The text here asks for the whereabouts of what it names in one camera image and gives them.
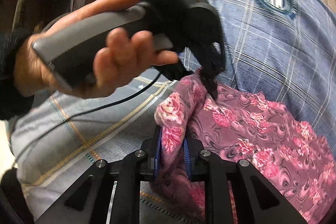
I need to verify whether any person's left hand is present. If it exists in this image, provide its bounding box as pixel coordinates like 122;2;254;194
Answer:
13;0;179;99

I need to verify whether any pink floral shirt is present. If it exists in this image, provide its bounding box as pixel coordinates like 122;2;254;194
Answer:
151;74;335;223

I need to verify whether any grey patterned bed sheet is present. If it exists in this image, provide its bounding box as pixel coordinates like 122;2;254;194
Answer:
6;69;177;219

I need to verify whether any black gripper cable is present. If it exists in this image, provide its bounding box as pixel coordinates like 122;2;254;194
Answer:
10;66;185;156

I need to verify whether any blue plaid pillow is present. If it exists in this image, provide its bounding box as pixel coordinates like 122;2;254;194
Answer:
144;0;336;148

